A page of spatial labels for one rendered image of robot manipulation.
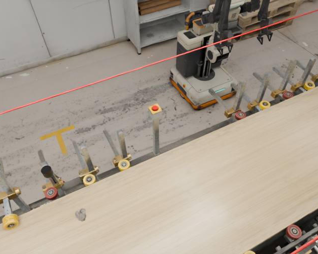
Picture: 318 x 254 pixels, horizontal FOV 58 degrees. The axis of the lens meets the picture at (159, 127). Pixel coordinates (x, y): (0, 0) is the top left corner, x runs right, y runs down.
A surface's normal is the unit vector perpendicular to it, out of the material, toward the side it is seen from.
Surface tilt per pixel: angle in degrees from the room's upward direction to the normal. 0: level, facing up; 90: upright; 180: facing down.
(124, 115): 0
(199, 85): 0
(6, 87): 0
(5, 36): 90
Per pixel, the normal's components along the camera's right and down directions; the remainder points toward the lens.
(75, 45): 0.46, 0.67
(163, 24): -0.01, -0.65
